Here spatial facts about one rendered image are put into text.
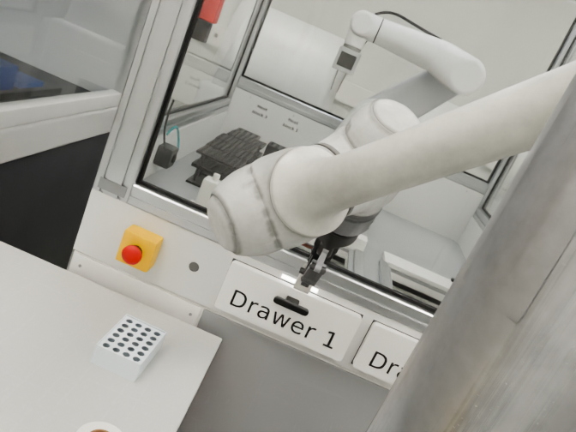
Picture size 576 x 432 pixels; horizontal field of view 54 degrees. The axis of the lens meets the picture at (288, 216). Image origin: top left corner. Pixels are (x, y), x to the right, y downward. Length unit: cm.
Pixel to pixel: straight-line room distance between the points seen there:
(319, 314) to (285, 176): 61
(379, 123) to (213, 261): 60
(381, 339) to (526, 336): 95
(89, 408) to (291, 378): 48
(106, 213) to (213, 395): 46
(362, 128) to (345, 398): 74
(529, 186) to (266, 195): 39
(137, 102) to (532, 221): 98
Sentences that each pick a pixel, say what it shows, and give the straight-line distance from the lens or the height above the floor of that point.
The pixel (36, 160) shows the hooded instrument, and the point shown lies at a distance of 183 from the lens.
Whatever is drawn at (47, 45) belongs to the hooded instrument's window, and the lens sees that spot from 164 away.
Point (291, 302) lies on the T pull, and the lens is 114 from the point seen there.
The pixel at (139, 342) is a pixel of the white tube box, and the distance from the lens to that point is 107.
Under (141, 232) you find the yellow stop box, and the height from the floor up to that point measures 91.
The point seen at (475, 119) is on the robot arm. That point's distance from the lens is 53.
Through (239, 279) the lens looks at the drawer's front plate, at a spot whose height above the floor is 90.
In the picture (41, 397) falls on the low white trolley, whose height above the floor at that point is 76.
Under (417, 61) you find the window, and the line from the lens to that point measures 111.
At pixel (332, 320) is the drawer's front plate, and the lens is 118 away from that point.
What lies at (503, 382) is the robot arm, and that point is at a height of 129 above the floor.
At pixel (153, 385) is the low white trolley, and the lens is 105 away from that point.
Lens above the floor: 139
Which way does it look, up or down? 17 degrees down
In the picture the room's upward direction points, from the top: 24 degrees clockwise
